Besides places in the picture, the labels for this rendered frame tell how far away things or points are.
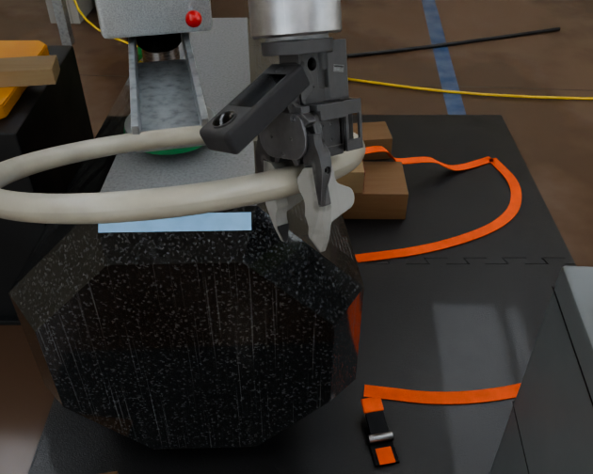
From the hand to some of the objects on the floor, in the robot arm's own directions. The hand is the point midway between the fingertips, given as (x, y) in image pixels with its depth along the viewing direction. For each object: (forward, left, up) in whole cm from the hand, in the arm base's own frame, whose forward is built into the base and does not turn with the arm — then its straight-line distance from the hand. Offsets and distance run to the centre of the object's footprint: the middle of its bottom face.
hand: (296, 236), depth 69 cm
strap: (-46, -137, -125) cm, 191 cm away
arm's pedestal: (-61, -18, -125) cm, 141 cm away
